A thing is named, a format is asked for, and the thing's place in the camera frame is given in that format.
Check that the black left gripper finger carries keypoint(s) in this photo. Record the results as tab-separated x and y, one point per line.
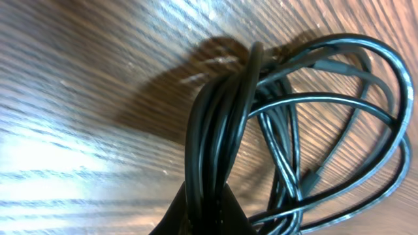
225	218

